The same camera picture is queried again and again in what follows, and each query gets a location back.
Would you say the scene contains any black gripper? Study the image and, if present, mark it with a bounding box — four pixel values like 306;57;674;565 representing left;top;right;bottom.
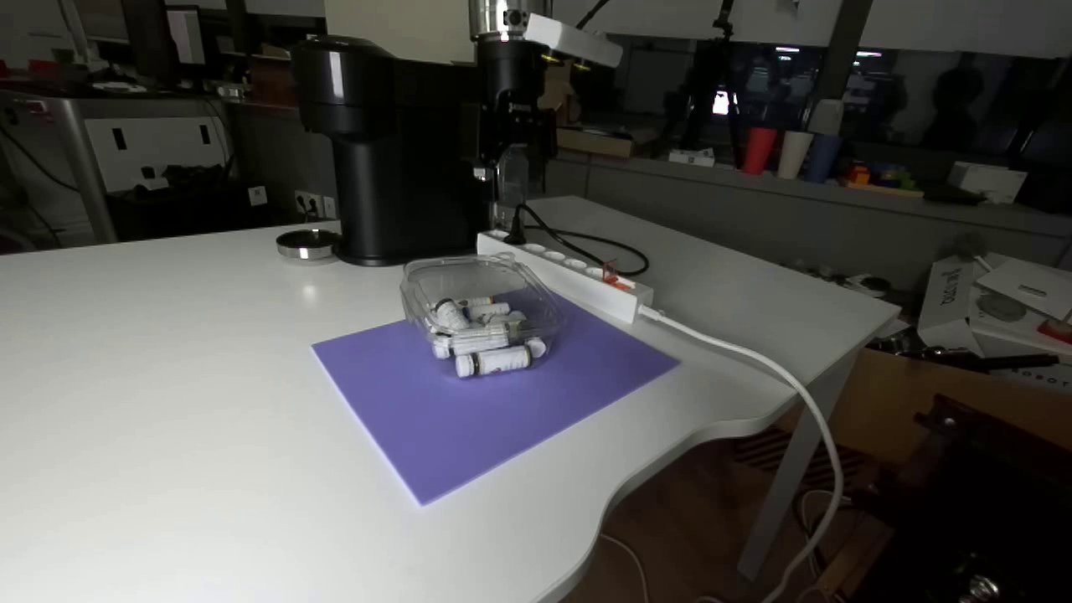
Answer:
477;38;560;193

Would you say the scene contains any clear plastic bowl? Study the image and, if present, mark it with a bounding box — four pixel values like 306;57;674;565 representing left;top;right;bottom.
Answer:
400;250;553;320

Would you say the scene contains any clear plastic container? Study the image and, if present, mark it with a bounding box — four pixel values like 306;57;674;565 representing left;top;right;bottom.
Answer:
400;250;568;366

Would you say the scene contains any large white open box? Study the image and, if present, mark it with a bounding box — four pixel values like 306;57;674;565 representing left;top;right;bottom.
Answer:
914;250;1072;360

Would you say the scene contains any brown cardboard box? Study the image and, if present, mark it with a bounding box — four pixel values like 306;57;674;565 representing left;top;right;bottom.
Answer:
546;53;588;128

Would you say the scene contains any flat cardboard box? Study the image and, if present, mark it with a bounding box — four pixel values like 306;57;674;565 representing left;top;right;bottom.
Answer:
553;124;642;162

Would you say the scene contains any black coffee machine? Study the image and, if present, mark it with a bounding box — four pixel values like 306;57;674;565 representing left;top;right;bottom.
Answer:
293;32;501;268

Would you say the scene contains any white power strip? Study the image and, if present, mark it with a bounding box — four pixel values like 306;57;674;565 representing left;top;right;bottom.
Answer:
477;229;657;329

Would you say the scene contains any round silver drip tray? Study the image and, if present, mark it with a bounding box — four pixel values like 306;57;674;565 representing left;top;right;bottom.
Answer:
275;223;342;264

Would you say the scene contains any red cup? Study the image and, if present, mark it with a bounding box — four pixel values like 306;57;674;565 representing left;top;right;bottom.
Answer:
741;124;780;177

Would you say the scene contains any grey counter shelf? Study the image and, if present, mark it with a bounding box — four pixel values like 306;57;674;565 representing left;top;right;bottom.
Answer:
546;148;1072;296

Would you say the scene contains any white cup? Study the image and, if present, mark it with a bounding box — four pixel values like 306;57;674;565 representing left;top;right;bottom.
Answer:
774;128;817;183

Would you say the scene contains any purple rectangular mat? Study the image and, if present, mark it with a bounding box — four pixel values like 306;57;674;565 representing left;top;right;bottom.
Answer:
308;291;685;510

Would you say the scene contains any blue cup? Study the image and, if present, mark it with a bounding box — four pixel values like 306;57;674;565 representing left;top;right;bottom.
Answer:
804;131;842;187

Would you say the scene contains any white table leg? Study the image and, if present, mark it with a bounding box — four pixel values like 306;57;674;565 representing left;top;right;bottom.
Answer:
734;346;866;585

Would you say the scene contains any small white box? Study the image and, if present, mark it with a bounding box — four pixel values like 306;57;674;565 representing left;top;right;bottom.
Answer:
945;156;1031;206

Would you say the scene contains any black power cable with plug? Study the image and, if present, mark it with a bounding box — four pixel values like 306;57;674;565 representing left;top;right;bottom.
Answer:
502;197;652;280

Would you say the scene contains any white wall socket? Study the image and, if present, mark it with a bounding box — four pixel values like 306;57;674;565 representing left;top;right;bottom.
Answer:
293;187;338;222

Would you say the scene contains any white power strip cable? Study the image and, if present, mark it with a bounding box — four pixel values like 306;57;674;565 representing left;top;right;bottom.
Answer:
638;306;847;603

